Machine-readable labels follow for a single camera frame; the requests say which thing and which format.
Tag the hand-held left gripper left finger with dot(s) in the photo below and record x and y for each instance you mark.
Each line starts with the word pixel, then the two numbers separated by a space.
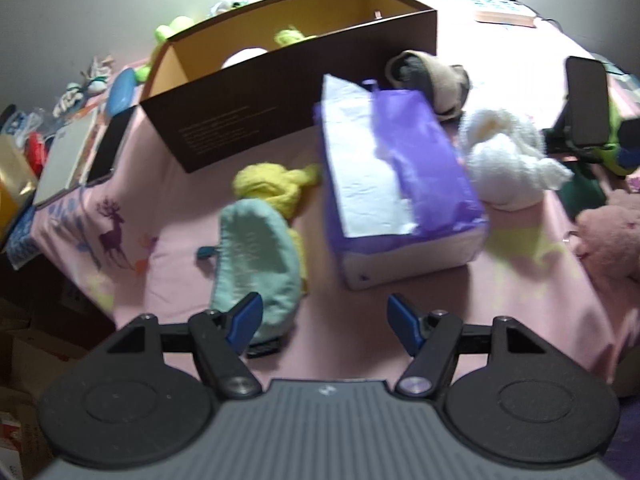
pixel 248 315

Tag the brown cardboard box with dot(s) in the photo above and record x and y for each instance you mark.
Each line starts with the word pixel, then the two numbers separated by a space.
pixel 240 110

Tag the yellow box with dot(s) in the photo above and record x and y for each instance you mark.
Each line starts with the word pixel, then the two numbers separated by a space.
pixel 12 185

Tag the pink plush bear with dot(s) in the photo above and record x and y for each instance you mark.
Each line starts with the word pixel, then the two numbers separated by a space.
pixel 615 230

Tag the blue case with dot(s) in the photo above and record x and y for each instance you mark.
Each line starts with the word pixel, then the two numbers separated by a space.
pixel 121 92

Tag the pink deer print bedsheet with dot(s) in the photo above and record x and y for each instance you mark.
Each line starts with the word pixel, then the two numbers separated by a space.
pixel 190 220

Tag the striped cloth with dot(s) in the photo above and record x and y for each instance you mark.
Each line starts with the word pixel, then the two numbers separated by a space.
pixel 625 87

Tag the red packet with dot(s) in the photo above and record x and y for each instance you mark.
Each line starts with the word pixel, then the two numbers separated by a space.
pixel 36 152

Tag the blue patterned bag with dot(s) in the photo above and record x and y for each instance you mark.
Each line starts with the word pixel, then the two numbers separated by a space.
pixel 22 237

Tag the mint green slipper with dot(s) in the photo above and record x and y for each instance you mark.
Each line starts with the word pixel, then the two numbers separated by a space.
pixel 255 250

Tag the black phone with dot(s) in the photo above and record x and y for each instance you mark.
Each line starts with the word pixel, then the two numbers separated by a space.
pixel 587 100

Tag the white green plush toy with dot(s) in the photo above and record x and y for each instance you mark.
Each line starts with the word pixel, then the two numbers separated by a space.
pixel 230 5

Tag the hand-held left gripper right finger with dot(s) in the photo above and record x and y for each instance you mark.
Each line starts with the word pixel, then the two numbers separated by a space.
pixel 404 320

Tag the white teal toy figures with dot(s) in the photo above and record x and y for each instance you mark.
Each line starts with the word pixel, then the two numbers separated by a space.
pixel 75 95

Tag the white soft item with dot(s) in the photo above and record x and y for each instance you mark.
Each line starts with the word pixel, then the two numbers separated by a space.
pixel 245 56

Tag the purple tissue pack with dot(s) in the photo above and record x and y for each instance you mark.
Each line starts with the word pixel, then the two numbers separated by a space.
pixel 400 160

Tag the white fluffy cloth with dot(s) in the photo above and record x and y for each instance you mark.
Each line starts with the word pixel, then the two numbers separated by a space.
pixel 500 160

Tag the cardboard boxes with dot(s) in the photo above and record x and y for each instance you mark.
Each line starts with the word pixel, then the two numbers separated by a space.
pixel 20 360

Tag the white power strip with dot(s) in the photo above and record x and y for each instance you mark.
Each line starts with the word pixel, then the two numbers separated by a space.
pixel 500 10

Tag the yellow-green soft toy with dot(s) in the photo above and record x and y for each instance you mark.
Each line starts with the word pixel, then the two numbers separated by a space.
pixel 290 37

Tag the grey beige rolled socks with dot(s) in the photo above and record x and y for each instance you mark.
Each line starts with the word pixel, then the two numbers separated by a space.
pixel 425 80

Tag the white grey book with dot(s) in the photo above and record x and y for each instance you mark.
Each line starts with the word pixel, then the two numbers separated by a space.
pixel 65 160

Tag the bright green plush toy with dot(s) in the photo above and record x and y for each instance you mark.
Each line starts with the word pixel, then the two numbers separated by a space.
pixel 175 27

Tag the dark green phone stand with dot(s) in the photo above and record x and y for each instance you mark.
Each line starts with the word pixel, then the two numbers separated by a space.
pixel 580 190

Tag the dark tablet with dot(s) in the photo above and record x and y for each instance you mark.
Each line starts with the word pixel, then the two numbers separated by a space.
pixel 110 145

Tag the yellow plush toy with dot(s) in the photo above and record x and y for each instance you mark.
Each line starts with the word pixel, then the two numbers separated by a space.
pixel 265 182

